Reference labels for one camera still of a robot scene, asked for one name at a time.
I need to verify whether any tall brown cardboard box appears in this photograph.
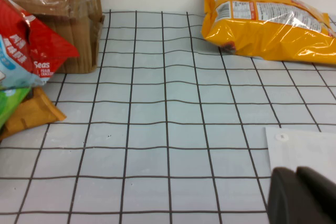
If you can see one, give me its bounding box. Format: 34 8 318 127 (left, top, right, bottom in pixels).
0 0 105 74

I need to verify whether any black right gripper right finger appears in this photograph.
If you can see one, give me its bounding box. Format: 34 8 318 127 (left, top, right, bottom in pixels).
296 166 336 224

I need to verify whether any brown packet with notched edge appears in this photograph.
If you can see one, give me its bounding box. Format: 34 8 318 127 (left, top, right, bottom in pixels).
0 86 67 141

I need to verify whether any green cucumber Lay's chips bag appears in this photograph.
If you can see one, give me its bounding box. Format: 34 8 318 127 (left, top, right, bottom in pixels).
0 87 32 130

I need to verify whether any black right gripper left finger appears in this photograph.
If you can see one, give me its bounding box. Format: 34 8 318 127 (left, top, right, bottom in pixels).
267 166 335 224

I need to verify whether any red prawn cracker snack bag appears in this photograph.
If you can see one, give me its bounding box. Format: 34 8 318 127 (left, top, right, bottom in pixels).
0 0 80 90

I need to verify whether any white paper sheet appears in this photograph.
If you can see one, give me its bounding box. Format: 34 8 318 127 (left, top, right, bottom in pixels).
265 126 336 183

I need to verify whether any white black-grid tablecloth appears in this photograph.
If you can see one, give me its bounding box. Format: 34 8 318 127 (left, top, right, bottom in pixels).
0 9 336 224

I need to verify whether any large yellow snack bag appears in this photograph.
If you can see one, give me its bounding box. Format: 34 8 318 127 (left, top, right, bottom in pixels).
201 0 336 65

